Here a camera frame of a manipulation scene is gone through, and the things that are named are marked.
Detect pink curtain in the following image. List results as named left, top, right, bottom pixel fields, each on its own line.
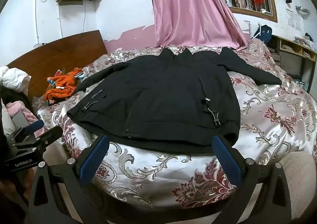
left=146, top=0, right=248, bottom=50

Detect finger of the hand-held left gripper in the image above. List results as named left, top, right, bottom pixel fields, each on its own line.
left=35, top=125, right=63, bottom=151
left=23, top=119, right=45, bottom=136

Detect white wall paper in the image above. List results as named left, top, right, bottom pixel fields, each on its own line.
left=286, top=8, right=306, bottom=29

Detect black jacket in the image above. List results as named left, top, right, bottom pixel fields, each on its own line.
left=67, top=47, right=283, bottom=154

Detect white bundled cloth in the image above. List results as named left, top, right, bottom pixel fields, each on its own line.
left=0, top=65, right=31, bottom=91

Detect white wall cable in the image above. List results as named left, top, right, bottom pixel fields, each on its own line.
left=33, top=0, right=52, bottom=47

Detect wooden shelf unit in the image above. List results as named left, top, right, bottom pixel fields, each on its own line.
left=267, top=34, right=317, bottom=91

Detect floral satin bedspread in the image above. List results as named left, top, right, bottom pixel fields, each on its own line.
left=32, top=44, right=317, bottom=224

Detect orange garment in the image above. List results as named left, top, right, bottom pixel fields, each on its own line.
left=44, top=67, right=83, bottom=103

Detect navy backpack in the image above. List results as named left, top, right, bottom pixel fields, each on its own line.
left=253, top=24, right=272, bottom=43

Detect beige fleece cloth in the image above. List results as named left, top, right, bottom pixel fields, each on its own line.
left=277, top=151, right=317, bottom=224

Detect small wall shelf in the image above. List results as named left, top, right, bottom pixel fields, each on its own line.
left=295, top=5, right=311, bottom=14

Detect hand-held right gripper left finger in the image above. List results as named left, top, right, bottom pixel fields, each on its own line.
left=26, top=134, right=111, bottom=224

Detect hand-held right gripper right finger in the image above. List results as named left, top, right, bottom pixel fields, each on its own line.
left=212, top=133, right=293, bottom=224

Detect wooden headboard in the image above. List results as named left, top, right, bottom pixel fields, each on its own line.
left=6, top=30, right=108, bottom=98

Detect pink fluffy garment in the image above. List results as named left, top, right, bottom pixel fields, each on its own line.
left=6, top=101, right=37, bottom=125

